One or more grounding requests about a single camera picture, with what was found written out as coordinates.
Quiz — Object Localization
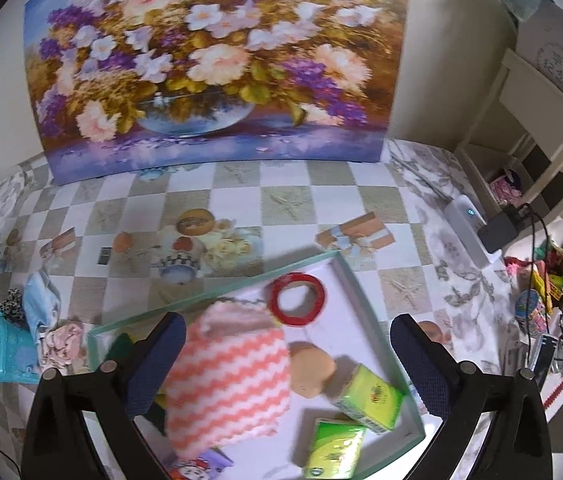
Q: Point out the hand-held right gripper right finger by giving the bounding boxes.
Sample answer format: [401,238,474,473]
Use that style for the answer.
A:
[390,313,557,480]

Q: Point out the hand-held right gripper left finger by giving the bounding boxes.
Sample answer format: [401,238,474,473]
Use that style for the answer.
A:
[22,311,187,480]

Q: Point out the green yellow scouring sponge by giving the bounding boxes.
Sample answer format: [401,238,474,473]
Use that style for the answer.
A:
[104,332,172,436]

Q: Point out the leopard print scrunchie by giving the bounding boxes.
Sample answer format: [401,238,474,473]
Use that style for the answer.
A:
[0,287,27,326]

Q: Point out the blue face masks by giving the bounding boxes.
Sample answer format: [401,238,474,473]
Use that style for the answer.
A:
[22,271,62,341]

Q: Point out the pink white zigzag towel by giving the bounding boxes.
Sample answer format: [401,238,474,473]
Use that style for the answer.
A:
[162,302,292,461]

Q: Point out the teal cardboard tray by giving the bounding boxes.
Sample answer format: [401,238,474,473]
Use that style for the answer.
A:
[86,251,427,480]

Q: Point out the floral pink lace scrunchie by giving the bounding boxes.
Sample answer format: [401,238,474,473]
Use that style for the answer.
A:
[39,322,90,376]

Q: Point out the round tan sponge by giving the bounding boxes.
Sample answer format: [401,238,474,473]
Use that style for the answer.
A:
[289,341,337,398]

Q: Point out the green tissue pack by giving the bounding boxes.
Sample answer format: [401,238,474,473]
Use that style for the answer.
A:
[302,417,366,480]
[331,364,406,433]

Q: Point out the red tape roll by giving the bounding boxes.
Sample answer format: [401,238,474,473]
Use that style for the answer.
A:
[269,272,327,327]

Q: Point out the teal wipes box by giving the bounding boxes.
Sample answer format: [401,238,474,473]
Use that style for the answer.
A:
[0,308,42,385]

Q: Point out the purple cartoon wipes packet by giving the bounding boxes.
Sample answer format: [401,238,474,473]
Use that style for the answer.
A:
[166,447,235,480]

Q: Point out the black smartphone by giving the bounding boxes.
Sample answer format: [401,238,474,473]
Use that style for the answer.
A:
[529,332,562,386]

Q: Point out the white power strip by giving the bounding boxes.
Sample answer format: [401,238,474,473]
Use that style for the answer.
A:
[443,196,505,268]

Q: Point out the black charger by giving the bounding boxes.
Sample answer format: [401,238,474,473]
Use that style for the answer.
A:
[477,204,532,255]

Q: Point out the pile of small trinkets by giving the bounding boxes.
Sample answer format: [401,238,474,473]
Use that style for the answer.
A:
[504,240,563,376]

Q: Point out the checkered printed tablecloth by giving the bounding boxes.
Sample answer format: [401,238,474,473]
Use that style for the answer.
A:
[0,137,563,480]

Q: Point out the cream wooden shelf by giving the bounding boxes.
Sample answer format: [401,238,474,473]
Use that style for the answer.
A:
[454,47,563,196]

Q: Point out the flower painting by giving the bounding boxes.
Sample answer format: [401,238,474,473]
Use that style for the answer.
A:
[22,0,412,186]

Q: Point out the white printed box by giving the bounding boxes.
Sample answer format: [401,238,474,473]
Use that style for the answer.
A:
[514,0,563,126]

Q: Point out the black cable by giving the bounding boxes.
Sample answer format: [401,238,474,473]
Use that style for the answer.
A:
[516,202,555,376]

